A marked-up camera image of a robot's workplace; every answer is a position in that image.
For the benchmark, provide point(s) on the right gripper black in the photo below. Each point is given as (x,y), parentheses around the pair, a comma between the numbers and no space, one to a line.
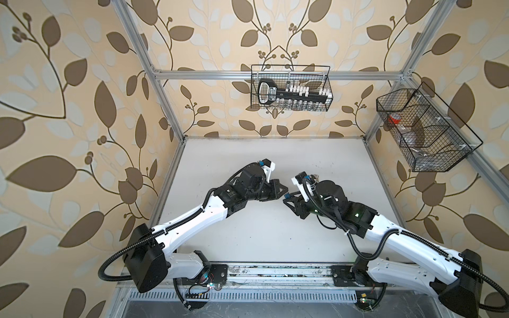
(299,205)

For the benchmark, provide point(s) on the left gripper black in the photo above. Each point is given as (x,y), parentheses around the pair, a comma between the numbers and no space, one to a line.
(275,191)

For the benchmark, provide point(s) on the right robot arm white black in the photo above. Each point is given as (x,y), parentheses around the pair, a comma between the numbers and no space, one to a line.
(390,254)

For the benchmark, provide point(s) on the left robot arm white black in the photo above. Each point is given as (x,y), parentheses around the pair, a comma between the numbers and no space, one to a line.
(151,254)

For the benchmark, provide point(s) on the black tool set in basket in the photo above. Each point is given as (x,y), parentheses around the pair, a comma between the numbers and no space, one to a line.
(268,92)

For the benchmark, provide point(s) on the red capped item in basket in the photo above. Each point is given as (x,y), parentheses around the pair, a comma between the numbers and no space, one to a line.
(394,119)

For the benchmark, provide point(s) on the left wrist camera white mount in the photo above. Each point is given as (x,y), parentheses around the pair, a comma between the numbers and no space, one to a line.
(268,168)

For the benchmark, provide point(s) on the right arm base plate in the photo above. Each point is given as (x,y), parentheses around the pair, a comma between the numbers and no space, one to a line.
(358,276)

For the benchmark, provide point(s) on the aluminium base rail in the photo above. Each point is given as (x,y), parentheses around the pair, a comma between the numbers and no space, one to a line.
(240,282)

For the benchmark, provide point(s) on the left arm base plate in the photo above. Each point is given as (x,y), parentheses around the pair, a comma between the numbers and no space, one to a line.
(206,275)

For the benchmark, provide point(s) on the back wall wire basket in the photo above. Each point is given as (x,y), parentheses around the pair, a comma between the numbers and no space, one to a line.
(312,76)

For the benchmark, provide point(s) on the wall wire basket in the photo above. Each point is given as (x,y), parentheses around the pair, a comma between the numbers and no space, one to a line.
(312,76)
(432,135)

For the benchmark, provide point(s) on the right wall wire basket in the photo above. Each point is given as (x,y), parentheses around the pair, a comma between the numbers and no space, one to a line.
(432,135)

